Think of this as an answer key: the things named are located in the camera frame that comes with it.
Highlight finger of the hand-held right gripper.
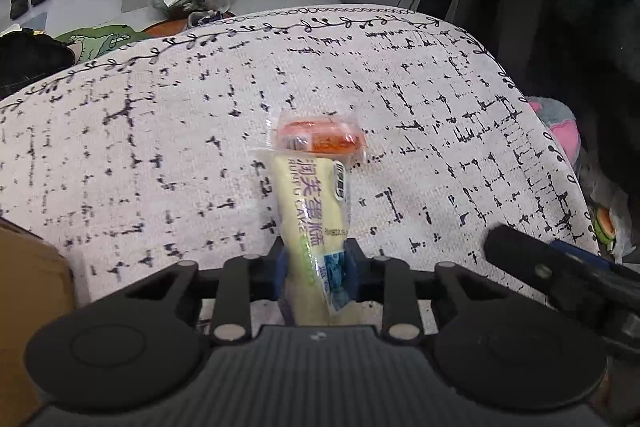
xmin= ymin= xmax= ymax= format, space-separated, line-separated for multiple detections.
xmin=483 ymin=223 xmax=611 ymax=310
xmin=550 ymin=239 xmax=627 ymax=275

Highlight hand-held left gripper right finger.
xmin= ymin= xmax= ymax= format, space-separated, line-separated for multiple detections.
xmin=345 ymin=237 xmax=506 ymax=341

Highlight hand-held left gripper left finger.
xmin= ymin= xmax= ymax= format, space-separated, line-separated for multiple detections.
xmin=120 ymin=237 xmax=288 ymax=343

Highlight cream cake packet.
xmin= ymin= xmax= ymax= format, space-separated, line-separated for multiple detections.
xmin=260 ymin=149 xmax=353 ymax=328

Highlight brown cardboard box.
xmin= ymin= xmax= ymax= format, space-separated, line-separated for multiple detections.
xmin=0 ymin=216 xmax=77 ymax=427

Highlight colourful printed packet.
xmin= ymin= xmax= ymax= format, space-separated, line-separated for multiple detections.
xmin=589 ymin=201 xmax=634 ymax=264

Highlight pink plush toy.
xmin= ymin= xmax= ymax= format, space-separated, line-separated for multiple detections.
xmin=524 ymin=96 xmax=582 ymax=164

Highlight orange snack packet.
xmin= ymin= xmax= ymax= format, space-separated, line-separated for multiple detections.
xmin=272 ymin=109 xmax=368 ymax=168

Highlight black patterned white blanket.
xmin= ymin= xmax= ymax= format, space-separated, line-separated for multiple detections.
xmin=0 ymin=4 xmax=602 ymax=329

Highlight black coat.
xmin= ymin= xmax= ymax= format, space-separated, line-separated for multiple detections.
xmin=419 ymin=0 xmax=640 ymax=195

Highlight grey sneakers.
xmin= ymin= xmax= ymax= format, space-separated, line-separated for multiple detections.
xmin=186 ymin=8 xmax=237 ymax=31

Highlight orange floor mat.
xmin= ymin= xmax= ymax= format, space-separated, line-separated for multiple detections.
xmin=141 ymin=18 xmax=192 ymax=40

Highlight green frog floor mat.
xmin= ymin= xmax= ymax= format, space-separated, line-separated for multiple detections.
xmin=54 ymin=22 xmax=152 ymax=68

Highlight black bag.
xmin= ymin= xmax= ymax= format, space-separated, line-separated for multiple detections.
xmin=0 ymin=29 xmax=77 ymax=102

